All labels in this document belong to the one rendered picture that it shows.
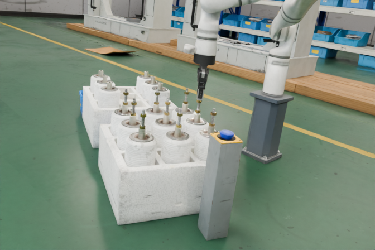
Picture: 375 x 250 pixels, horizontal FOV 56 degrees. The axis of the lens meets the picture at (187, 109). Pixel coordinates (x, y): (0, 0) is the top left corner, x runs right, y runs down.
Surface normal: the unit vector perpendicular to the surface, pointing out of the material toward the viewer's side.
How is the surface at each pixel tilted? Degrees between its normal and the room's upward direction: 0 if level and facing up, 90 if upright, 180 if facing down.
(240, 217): 0
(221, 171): 90
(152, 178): 90
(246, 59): 90
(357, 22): 90
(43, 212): 0
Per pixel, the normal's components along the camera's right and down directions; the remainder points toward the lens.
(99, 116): 0.38, 0.32
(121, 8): 0.70, 0.29
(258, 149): -0.70, 0.14
